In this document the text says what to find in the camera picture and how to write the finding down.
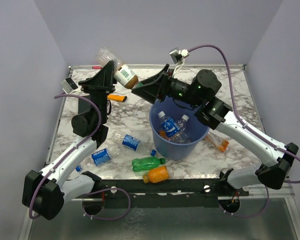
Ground blue label water bottle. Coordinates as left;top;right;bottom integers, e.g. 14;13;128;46
157;111;180;138

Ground orange utility knife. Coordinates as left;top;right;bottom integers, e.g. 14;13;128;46
107;94;128;102

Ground crushed pepsi bottle lower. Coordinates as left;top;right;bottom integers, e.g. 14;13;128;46
75;145;122;172

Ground green plastic bottle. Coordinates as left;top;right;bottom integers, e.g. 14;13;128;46
131;156;166;172

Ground crushed pepsi bottle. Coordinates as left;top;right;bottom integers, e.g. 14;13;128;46
112;131;152;155
75;145;122;172

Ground orange label crushed bottle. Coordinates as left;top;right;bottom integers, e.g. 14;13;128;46
205;132;229;153

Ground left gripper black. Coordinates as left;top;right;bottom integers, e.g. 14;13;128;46
78;60;118;126

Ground black base bar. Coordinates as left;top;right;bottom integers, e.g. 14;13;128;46
71;177;250;209

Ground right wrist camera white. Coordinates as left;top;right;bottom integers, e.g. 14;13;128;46
169;48;189;77

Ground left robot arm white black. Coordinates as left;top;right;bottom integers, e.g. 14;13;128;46
22;60;116;220

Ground black flat box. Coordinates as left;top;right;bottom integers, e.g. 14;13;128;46
77;99;91;114

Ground orange juice bottle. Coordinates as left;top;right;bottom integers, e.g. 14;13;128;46
142;165;170;184

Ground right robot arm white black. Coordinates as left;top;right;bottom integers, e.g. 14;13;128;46
132;65;299;196

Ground crushed pepsi bottle upper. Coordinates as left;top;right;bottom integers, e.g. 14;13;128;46
112;131;152;155

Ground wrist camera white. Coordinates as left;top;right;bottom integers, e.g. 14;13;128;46
60;77;87;96
169;48;189;77

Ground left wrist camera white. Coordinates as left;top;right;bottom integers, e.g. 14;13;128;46
60;77;87;96

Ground blue plastic bin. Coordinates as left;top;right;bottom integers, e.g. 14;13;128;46
149;97;210;161

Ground brown coffee bottle green cap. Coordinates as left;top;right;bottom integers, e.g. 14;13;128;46
96;47;139;90

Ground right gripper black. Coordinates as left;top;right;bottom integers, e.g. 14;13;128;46
131;64;202;108

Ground large clear water bottle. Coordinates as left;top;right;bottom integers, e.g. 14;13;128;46
169;114;192;144

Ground loose blue bottle cap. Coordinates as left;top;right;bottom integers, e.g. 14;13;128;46
150;150;157;157

